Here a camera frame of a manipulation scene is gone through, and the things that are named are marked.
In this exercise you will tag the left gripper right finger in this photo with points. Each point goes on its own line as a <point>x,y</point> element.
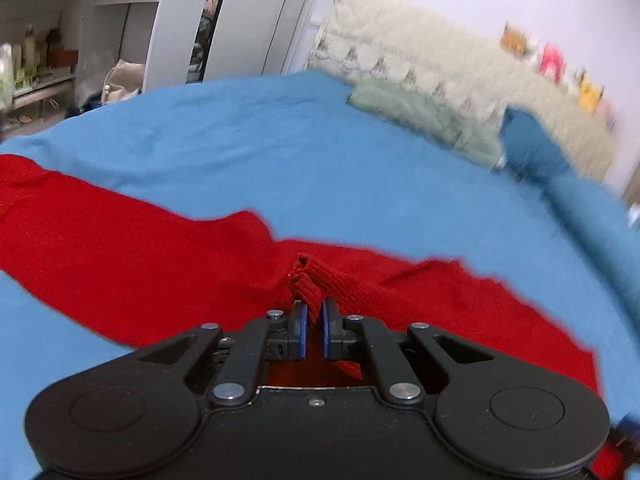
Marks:
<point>500,413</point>

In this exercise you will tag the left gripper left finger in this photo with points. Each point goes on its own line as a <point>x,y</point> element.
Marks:
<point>137,413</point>

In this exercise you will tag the red knit sweater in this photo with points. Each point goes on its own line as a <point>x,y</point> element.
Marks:
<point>136,273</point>

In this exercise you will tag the folded blue duvet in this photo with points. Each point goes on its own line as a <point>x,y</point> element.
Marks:
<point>599,222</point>

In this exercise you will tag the dark blue pillow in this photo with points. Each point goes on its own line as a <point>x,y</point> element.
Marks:
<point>530,150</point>

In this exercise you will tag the blue bed sheet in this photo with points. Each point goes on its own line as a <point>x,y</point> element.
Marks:
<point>292,149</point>

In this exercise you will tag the light pink plush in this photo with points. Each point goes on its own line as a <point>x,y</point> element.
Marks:
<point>607,111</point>

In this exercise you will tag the beige bag on floor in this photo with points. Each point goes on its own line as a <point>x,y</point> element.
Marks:
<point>123,82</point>

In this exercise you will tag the green pillow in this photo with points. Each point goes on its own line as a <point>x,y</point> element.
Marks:
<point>431,118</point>

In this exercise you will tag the yellow pikachu plush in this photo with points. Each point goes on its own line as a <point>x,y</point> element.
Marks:
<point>589,94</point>

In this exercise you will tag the pink plush toy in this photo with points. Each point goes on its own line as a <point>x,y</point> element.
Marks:
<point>552,61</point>

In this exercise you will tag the brown plush toy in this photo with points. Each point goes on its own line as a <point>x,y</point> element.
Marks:
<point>514,40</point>

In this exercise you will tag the white desk shelf unit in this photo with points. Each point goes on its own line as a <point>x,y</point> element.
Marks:
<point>156,33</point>

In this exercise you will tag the cream quilted headboard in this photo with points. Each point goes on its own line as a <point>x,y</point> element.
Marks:
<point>429,54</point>

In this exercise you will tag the grey white wardrobe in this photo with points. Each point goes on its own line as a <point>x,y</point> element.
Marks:
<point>238,38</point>

